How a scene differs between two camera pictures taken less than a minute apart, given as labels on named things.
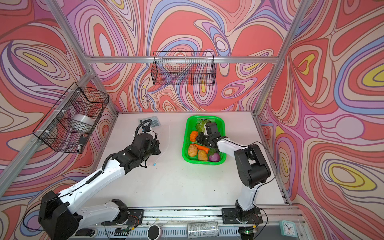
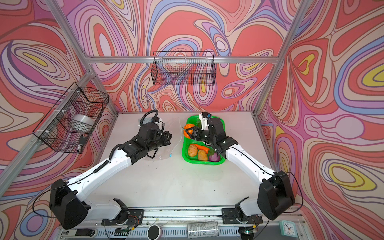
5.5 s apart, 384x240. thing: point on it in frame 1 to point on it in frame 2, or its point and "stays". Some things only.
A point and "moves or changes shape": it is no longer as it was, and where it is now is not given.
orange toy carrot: (203, 148) stays
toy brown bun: (202, 155) stays
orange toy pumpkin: (193, 136) moves or changes shape
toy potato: (192, 150) stays
